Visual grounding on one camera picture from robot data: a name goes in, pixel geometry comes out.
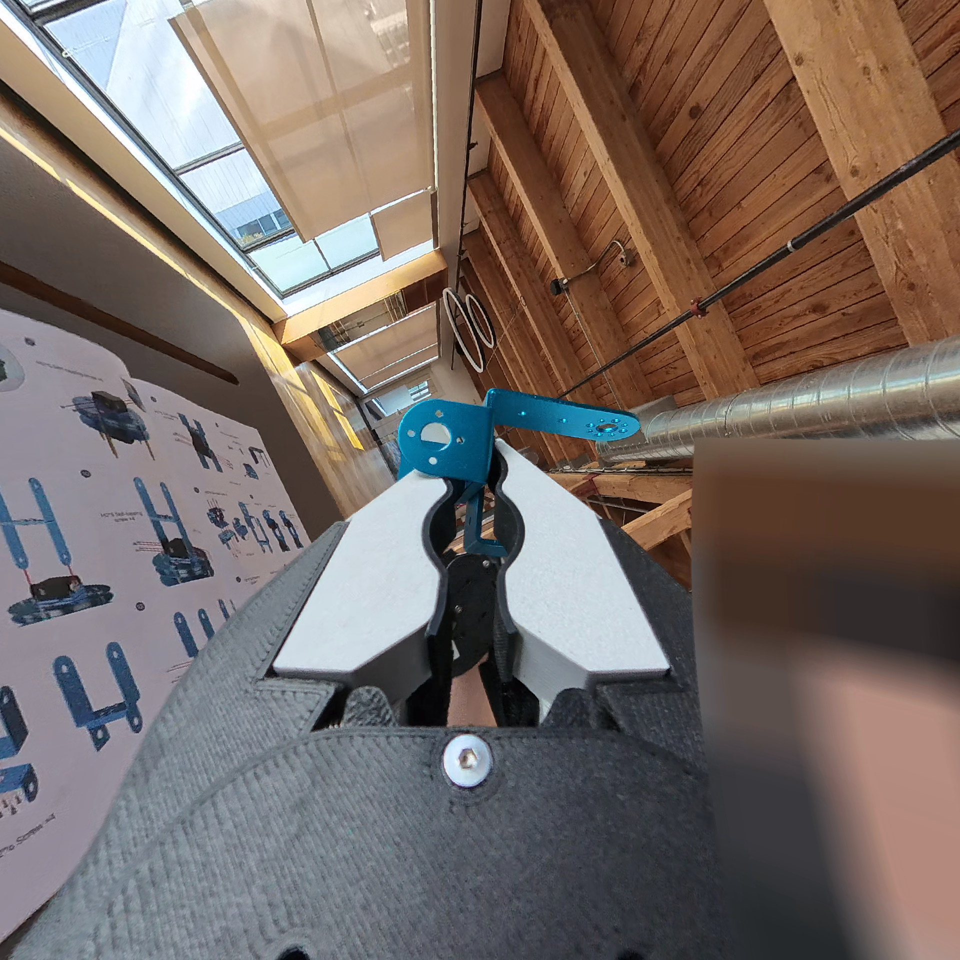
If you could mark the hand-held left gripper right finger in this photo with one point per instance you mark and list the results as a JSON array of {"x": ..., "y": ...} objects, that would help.
[{"x": 585, "y": 600}]

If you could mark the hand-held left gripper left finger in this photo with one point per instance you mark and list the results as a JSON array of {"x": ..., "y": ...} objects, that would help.
[{"x": 360, "y": 600}]

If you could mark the black round servo part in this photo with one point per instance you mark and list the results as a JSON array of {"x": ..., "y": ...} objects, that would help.
[{"x": 471, "y": 600}]

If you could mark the blue metal bracket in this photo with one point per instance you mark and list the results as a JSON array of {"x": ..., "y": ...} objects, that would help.
[{"x": 450, "y": 450}]

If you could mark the printed instruction manual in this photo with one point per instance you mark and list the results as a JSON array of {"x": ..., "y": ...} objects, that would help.
[{"x": 75, "y": 450}]

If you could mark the black ceiling pipe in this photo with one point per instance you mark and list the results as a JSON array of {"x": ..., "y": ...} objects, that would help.
[{"x": 750, "y": 274}]

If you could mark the beige roller blind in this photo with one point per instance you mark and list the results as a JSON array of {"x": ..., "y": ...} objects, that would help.
[
  {"x": 405, "y": 225},
  {"x": 315, "y": 112}
]

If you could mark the silver ventilation duct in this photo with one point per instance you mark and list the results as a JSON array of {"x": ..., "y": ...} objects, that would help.
[{"x": 825, "y": 405}]

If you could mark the ceiling security camera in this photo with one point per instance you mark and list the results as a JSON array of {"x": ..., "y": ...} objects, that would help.
[{"x": 626, "y": 257}]

